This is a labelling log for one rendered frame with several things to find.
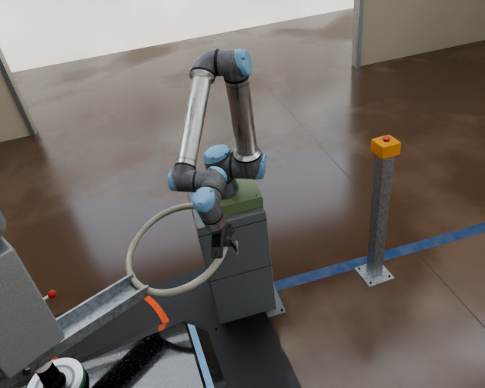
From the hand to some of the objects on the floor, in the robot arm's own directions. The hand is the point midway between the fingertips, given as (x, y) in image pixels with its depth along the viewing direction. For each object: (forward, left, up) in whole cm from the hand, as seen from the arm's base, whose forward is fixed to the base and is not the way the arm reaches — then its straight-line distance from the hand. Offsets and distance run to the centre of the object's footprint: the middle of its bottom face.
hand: (229, 256), depth 178 cm
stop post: (-49, +108, -105) cm, 158 cm away
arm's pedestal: (-63, +12, -107) cm, 125 cm away
